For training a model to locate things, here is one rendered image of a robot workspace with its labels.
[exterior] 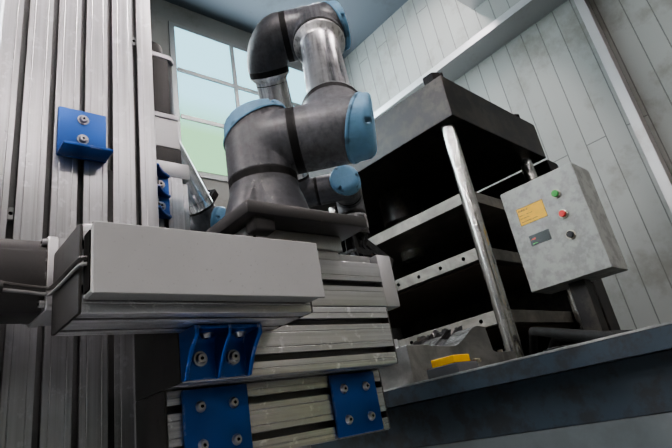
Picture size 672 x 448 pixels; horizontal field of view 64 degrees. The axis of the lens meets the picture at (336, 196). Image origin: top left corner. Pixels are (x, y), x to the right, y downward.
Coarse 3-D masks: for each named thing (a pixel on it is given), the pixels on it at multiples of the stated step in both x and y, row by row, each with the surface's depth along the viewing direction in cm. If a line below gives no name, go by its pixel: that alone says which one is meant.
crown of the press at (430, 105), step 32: (416, 96) 230; (448, 96) 219; (384, 128) 241; (416, 128) 227; (480, 128) 230; (512, 128) 255; (384, 160) 242; (416, 160) 248; (448, 160) 254; (480, 160) 260; (512, 160) 267; (384, 192) 276; (416, 192) 276; (448, 192) 291; (384, 224) 276; (416, 256) 264
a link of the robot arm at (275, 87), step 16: (272, 16) 120; (256, 32) 121; (272, 32) 119; (256, 48) 121; (272, 48) 120; (256, 64) 122; (272, 64) 122; (256, 80) 124; (272, 80) 124; (272, 96) 125; (288, 96) 128; (304, 176) 134; (304, 192) 135
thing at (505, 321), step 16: (448, 128) 219; (448, 144) 218; (464, 160) 214; (528, 160) 266; (464, 176) 210; (528, 176) 263; (464, 192) 208; (464, 208) 208; (480, 224) 202; (480, 240) 200; (480, 256) 199; (496, 272) 195; (496, 288) 192; (496, 304) 191; (496, 320) 191; (512, 320) 188; (576, 320) 236; (512, 336) 186
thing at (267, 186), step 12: (252, 168) 85; (264, 168) 84; (276, 168) 85; (288, 168) 87; (240, 180) 85; (252, 180) 84; (264, 180) 83; (276, 180) 84; (288, 180) 85; (240, 192) 83; (252, 192) 82; (264, 192) 82; (276, 192) 82; (288, 192) 83; (300, 192) 86; (228, 204) 85; (288, 204) 81; (300, 204) 83
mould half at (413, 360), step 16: (464, 336) 144; (480, 336) 149; (400, 352) 127; (416, 352) 127; (432, 352) 131; (448, 352) 136; (464, 352) 141; (480, 352) 146; (496, 352) 151; (512, 352) 157; (384, 368) 129; (400, 368) 126; (416, 368) 125; (384, 384) 128; (400, 384) 125
